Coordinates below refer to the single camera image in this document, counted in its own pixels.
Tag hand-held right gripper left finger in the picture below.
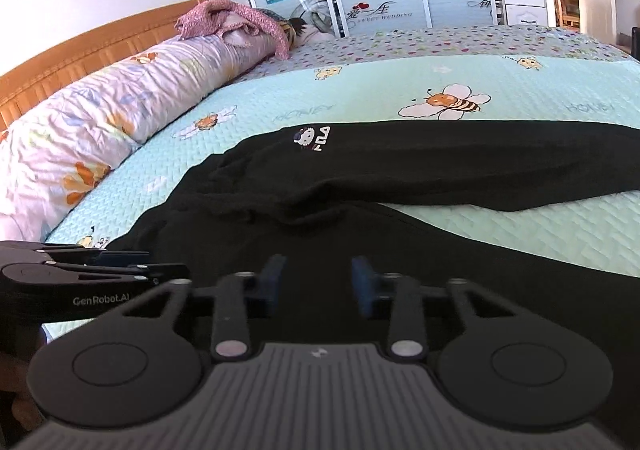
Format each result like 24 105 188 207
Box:
122 254 289 362

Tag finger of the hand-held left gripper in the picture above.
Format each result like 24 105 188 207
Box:
0 240 152 267
1 262 192 288

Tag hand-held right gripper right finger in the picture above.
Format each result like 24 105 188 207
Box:
351 255 519 362

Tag black pants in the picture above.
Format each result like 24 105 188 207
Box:
106 120 640 347

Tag long floral bolster pillow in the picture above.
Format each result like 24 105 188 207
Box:
0 26 282 244

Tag wooden headboard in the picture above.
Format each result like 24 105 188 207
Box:
0 0 211 132

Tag mint quilted bee bedspread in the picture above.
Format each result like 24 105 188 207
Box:
42 22 640 337

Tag pink knitted garment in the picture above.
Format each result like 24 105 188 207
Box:
174 0 294 61

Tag electric fan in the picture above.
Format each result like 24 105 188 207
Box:
292 0 334 37

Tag white drawer cabinet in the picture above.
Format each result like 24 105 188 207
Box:
497 0 552 29

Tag wooden chair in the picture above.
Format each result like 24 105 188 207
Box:
552 0 582 32

